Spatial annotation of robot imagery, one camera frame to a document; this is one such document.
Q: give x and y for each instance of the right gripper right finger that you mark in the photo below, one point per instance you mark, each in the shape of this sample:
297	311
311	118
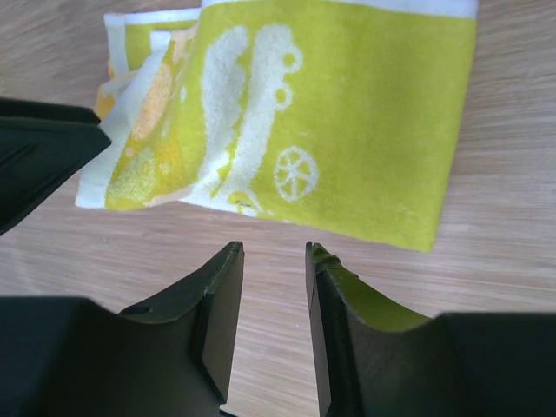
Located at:
375	357

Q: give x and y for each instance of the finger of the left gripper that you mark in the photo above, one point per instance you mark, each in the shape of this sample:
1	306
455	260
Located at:
42	146

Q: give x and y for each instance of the yellow green patterned towel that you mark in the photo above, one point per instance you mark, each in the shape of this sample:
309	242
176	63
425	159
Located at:
337	115

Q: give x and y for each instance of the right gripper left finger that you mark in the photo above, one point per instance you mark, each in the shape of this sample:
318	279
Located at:
168	355

